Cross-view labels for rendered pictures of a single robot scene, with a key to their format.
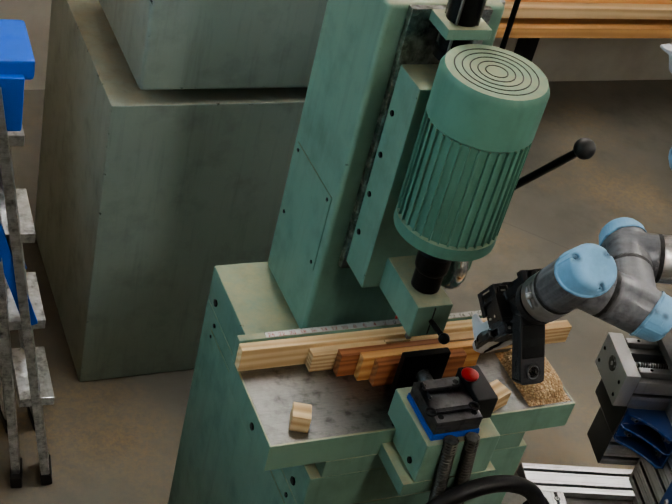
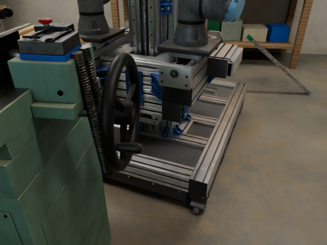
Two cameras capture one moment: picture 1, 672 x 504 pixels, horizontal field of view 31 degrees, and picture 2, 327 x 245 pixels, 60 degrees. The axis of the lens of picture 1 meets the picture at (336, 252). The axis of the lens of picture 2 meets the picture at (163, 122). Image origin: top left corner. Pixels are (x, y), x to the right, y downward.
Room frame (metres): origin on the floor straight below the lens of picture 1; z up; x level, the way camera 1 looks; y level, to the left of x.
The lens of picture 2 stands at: (0.92, 0.08, 1.15)
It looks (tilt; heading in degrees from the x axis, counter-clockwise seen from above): 31 degrees down; 308
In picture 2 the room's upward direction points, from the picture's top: straight up
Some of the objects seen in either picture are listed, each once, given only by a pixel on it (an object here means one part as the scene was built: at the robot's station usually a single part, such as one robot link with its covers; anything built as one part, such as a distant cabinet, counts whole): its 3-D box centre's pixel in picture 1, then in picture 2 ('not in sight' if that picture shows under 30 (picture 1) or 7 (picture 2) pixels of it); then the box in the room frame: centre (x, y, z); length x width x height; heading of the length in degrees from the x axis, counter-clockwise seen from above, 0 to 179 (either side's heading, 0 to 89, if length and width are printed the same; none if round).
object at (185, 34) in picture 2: not in sight; (190, 30); (1.59, -0.95, 0.87); 0.15 x 0.15 x 0.10
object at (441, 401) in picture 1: (455, 400); (52, 39); (1.50, -0.26, 0.99); 0.13 x 0.11 x 0.06; 121
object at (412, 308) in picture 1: (414, 297); not in sight; (1.69, -0.16, 1.03); 0.14 x 0.07 x 0.09; 31
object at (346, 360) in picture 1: (391, 356); not in sight; (1.64, -0.15, 0.92); 0.22 x 0.02 x 0.05; 121
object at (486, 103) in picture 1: (469, 154); not in sight; (1.67, -0.16, 1.35); 0.18 x 0.18 x 0.31
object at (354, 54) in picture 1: (372, 148); not in sight; (1.92, -0.01, 1.16); 0.22 x 0.22 x 0.72; 31
